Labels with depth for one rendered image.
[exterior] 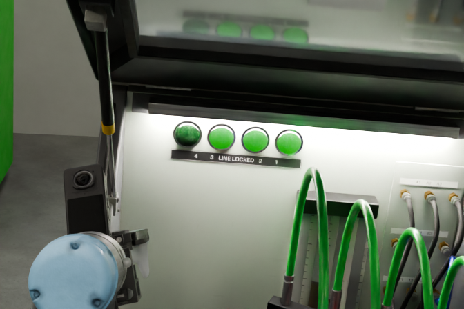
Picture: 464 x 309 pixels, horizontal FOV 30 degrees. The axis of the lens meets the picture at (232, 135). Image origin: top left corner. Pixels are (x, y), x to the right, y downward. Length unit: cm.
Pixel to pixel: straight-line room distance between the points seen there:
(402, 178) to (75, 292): 93
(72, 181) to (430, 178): 80
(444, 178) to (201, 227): 45
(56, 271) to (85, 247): 3
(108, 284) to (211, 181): 81
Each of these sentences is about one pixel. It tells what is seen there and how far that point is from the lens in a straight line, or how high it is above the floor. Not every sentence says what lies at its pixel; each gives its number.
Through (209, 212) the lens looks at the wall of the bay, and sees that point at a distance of 159.
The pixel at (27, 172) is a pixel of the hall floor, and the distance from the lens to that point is 484.
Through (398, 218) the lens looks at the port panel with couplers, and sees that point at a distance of 163.
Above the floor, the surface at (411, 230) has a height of 134.
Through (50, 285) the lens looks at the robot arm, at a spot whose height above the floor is 152.
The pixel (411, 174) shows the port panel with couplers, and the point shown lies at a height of 134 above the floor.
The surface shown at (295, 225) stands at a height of 126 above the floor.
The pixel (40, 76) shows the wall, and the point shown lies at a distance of 528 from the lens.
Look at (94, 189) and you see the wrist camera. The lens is 97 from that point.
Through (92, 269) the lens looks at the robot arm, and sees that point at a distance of 77.
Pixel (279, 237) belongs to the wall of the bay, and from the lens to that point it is 161.
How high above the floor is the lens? 191
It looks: 20 degrees down
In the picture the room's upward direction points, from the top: 6 degrees clockwise
